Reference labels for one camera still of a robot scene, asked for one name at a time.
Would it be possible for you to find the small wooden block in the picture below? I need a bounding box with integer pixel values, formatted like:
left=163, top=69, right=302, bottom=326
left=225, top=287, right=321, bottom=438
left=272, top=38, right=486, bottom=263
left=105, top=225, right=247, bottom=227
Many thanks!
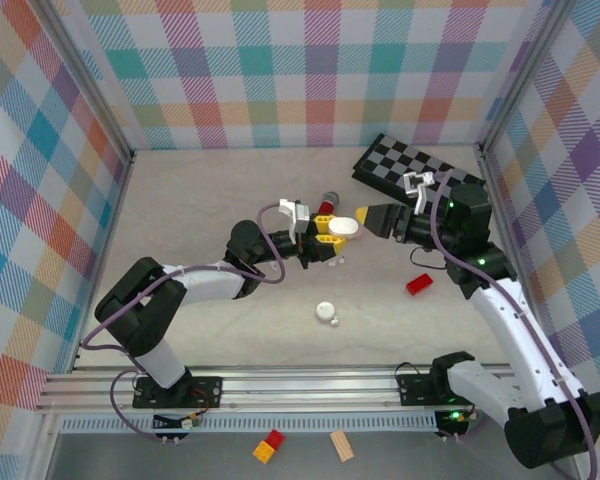
left=329, top=428, right=356, bottom=462

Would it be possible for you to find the black folding chess board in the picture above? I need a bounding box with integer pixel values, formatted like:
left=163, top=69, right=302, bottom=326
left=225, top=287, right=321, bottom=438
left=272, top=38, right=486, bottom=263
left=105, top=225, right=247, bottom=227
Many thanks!
left=351, top=132, right=486, bottom=205

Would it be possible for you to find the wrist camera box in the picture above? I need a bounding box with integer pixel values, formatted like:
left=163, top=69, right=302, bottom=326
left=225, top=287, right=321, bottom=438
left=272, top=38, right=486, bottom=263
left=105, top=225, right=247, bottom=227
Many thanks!
left=278, top=198, right=314, bottom=236
left=402, top=170, right=437, bottom=214

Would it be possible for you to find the aluminium corner post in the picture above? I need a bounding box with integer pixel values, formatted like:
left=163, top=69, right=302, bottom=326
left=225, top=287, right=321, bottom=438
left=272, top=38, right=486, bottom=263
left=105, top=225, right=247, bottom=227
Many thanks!
left=29, top=0, right=137, bottom=166
left=477, top=0, right=574, bottom=156

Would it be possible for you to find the red plastic block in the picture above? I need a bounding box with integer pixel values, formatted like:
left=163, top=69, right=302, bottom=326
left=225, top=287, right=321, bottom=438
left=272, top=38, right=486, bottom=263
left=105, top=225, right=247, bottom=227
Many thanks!
left=405, top=273, right=435, bottom=296

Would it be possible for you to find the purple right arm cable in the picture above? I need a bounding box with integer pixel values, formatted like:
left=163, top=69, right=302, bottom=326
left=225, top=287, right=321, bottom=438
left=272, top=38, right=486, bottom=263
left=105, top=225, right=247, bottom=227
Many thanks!
left=429, top=169, right=600, bottom=480

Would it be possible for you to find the small electronics board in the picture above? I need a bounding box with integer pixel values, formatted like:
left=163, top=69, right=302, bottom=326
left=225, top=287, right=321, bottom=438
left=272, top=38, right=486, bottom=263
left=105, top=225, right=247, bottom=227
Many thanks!
left=433, top=408, right=476, bottom=437
left=152, top=412, right=204, bottom=432

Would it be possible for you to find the white earbud charging case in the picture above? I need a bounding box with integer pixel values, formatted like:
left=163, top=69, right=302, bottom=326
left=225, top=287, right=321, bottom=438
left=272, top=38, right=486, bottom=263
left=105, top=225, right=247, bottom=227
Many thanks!
left=327, top=215, right=361, bottom=239

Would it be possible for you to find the small right electronics board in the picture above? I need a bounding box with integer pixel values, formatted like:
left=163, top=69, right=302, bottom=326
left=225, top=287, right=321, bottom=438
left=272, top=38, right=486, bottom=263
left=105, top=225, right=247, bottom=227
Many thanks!
left=433, top=408, right=476, bottom=437

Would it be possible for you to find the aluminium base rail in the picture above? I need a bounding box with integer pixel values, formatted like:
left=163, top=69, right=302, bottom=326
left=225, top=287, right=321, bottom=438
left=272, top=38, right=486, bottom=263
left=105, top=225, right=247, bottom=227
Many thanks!
left=34, top=363, right=526, bottom=412

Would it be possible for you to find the slotted grey cable duct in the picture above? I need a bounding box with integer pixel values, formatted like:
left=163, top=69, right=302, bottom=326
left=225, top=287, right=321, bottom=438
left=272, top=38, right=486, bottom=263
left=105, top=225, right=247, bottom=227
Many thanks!
left=59, top=412, right=441, bottom=434

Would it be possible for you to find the thin black cable loop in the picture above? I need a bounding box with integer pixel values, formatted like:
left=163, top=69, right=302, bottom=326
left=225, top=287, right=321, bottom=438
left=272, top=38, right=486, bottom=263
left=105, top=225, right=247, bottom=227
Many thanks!
left=410, top=247, right=449, bottom=271

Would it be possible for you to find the small left electronics board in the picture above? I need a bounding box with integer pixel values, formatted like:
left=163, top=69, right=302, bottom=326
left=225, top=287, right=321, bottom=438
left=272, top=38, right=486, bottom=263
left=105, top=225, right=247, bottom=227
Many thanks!
left=152, top=412, right=204, bottom=432

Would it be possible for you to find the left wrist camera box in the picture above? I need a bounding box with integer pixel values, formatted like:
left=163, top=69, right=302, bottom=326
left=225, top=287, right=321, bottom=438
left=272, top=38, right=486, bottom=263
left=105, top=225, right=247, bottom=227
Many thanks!
left=278, top=198, right=314, bottom=236

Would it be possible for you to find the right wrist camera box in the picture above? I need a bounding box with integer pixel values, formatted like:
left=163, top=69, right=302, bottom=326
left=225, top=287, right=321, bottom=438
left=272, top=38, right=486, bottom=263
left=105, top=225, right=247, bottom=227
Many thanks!
left=402, top=170, right=437, bottom=214

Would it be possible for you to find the aluminium right corner post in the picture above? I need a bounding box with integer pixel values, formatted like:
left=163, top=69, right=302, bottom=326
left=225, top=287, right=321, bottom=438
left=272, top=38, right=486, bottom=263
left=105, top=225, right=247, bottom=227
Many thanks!
left=477, top=0, right=574, bottom=156

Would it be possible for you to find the yellow toy brick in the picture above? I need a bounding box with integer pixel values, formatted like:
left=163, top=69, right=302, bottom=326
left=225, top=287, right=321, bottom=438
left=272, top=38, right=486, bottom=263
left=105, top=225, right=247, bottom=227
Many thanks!
left=252, top=440, right=277, bottom=465

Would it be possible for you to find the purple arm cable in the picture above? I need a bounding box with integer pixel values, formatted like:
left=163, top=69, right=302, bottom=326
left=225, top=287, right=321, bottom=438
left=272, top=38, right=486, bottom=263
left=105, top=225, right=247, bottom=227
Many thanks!
left=429, top=169, right=600, bottom=480
left=81, top=202, right=287, bottom=444

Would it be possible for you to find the aluminium left corner post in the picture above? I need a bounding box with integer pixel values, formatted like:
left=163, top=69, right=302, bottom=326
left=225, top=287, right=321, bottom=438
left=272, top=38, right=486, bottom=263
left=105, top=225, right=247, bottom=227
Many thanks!
left=29, top=0, right=137, bottom=166

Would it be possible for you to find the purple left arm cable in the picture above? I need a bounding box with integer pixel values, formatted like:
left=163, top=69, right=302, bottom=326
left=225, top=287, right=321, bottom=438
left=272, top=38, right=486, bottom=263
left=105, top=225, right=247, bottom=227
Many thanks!
left=81, top=202, right=287, bottom=444

